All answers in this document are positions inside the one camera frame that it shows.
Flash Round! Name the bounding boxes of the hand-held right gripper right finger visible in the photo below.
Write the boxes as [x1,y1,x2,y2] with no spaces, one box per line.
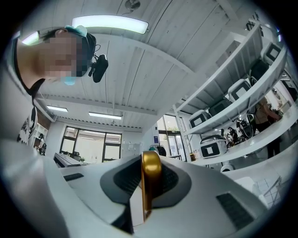
[129,155,269,238]

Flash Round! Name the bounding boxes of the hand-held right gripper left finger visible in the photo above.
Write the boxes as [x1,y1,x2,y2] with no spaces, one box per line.
[0,139,144,238]

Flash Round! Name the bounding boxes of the gold metal clothes hanger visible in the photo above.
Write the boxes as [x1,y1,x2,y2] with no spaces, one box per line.
[141,150,163,224]

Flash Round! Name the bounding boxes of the grey table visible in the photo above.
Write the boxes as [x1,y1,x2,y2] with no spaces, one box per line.
[53,152,82,168]

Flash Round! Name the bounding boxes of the black-framed window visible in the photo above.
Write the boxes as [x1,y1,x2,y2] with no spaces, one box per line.
[59,126,122,163]

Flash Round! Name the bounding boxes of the glass door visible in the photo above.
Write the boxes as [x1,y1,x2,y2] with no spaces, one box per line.
[156,114,187,161]

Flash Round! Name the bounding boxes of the long ceiling light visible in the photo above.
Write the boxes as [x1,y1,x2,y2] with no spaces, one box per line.
[88,112,122,120]
[21,31,40,46]
[46,105,69,113]
[71,15,149,35]

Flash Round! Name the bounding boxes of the dark grey device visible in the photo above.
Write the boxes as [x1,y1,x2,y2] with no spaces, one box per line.
[208,98,233,117]
[248,59,270,82]

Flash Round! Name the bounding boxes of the light blue face mask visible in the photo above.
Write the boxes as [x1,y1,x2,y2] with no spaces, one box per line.
[60,76,78,86]

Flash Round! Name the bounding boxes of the person's grey printed t-shirt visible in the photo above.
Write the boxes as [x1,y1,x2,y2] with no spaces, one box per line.
[0,34,46,149]

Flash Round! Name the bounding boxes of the white metal shelf rack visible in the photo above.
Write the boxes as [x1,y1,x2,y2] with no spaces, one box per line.
[172,20,295,169]

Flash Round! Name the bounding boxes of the person's head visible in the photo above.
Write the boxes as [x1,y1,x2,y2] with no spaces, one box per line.
[16,25,97,86]

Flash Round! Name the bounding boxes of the teal hair clip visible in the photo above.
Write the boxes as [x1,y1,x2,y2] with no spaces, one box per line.
[64,25,88,38]

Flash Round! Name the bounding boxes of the black head-worn camera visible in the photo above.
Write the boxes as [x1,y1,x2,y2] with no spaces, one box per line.
[88,54,109,84]

